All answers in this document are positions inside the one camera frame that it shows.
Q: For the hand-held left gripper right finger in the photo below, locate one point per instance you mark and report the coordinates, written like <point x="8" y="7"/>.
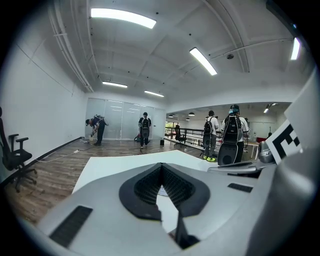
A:
<point x="185" y="192"/>

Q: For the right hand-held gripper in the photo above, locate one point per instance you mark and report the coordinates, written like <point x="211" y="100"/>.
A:
<point x="295" y="175"/>

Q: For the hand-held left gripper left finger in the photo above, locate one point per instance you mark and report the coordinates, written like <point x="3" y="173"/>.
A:
<point x="140" y="197"/>

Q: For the white table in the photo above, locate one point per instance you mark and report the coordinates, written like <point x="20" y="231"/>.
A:
<point x="125" y="162"/>

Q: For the red cabinet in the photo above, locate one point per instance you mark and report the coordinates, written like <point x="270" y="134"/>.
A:
<point x="262" y="139"/>

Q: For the white desk wooden top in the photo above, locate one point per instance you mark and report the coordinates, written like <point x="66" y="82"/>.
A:
<point x="253" y="147"/>

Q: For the small black box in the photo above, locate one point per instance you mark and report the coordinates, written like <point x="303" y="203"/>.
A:
<point x="162" y="142"/>

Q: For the black office chair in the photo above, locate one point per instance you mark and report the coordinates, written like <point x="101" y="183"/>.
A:
<point x="12" y="155"/>
<point x="179" y="135"/>

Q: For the red green vacuum cleaner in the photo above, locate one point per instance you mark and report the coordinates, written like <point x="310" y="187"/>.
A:
<point x="137" y="138"/>

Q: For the black metal railing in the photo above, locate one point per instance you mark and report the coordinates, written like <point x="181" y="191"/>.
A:
<point x="193" y="132"/>

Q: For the window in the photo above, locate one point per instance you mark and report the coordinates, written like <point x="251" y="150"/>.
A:
<point x="170" y="127"/>

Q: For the long ceiling light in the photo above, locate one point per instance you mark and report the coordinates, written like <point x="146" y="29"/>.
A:
<point x="295" y="48"/>
<point x="203" y="61"/>
<point x="154" y="93"/>
<point x="122" y="17"/>
<point x="266" y="108"/>
<point x="115" y="84"/>

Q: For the pale plastic bucket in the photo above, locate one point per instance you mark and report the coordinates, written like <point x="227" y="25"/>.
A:
<point x="92" y="138"/>

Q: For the round ceiling smoke detector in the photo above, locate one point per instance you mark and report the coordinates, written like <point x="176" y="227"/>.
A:
<point x="230" y="56"/>

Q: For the white ceiling pipes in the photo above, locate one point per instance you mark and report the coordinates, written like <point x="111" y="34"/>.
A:
<point x="72" y="50"/>

